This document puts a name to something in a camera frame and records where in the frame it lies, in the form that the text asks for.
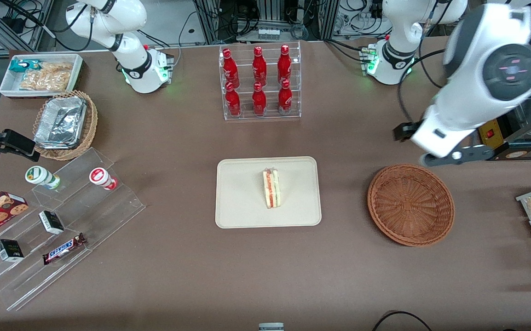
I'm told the triangle sandwich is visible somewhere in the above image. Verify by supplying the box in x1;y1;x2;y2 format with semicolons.
262;168;282;210

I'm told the round brown wicker basket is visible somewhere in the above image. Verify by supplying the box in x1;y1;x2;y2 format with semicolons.
367;163;456;247

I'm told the oval light wicker basket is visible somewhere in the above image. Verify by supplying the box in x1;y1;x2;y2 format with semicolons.
32;90;98;161

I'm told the beige plastic tray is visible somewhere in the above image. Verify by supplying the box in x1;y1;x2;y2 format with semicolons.
215;156;322;229

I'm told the green lid drink cup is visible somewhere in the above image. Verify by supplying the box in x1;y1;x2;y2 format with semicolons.
25;165;61;190

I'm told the aluminium foil container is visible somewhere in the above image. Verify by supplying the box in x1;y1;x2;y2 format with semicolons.
34;96;87;150

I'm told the white rectangular bin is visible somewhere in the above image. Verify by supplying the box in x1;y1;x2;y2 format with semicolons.
0;53;84;99

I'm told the clear bag of crackers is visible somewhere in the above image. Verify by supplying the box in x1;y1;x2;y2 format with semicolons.
19;62;74;91

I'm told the teal snack packet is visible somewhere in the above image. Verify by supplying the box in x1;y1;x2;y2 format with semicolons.
9;59;41;74

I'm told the small black box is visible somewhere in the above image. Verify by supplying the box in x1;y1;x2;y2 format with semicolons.
0;239;24;263
39;210;64;235

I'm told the red lid drink cup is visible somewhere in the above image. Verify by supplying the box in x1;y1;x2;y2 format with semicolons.
89;167;119;191

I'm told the clear acrylic step display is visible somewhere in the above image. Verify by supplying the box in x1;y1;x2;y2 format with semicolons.
0;147;146;312

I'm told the Snickers chocolate bar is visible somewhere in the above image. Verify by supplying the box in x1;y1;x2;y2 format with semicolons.
42;233;87;265

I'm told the red drink bottle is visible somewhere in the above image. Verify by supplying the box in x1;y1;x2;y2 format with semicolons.
277;44;292;86
252;46;267;87
252;82;267;116
222;48;240;88
225;82;242;117
278;79;293;115

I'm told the clear acrylic bottle rack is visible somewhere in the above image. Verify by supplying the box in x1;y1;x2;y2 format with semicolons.
219;41;302;121

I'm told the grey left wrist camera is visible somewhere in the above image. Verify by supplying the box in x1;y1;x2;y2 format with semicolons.
420;143;509;167

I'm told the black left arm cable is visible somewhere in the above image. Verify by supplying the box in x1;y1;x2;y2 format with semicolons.
396;0;460;125

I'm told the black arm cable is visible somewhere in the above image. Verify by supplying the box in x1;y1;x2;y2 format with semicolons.
0;0;96;52
396;0;460;125

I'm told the black base cable bundle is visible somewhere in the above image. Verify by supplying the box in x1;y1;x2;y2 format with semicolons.
324;39;369;63

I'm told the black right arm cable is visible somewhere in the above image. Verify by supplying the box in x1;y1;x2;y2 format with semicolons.
0;0;96;52

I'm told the aluminium equipment frame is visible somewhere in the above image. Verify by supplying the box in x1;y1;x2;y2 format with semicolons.
193;0;341;45

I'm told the black cable loop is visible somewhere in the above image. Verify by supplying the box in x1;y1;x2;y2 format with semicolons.
371;311;433;331

